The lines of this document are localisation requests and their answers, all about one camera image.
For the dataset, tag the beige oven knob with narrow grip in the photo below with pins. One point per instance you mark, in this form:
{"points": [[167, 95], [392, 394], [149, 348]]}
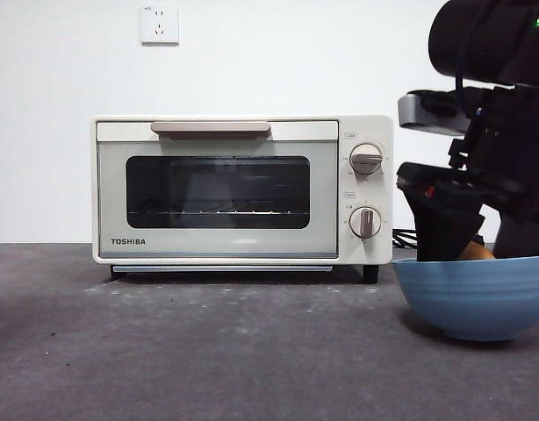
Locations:
{"points": [[365, 221]]}

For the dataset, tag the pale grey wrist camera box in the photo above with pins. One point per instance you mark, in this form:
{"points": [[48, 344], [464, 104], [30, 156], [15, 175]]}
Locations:
{"points": [[432, 114]]}

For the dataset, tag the brown potato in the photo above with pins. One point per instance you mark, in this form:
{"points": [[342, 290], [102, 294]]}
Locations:
{"points": [[473, 252]]}

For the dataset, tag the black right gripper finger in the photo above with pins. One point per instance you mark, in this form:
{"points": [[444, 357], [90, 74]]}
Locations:
{"points": [[524, 239], [440, 228]]}

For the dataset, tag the beige oven knob with wide grip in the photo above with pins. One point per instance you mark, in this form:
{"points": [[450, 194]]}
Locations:
{"points": [[365, 159]]}

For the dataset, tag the white wall socket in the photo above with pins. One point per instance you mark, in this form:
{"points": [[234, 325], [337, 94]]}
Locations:
{"points": [[160, 24]]}

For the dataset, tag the white Toshiba toaster oven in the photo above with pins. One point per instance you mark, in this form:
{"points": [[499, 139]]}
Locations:
{"points": [[366, 127]]}

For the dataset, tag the blue bowl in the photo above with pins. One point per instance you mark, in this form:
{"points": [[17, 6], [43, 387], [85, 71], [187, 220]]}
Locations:
{"points": [[471, 298]]}

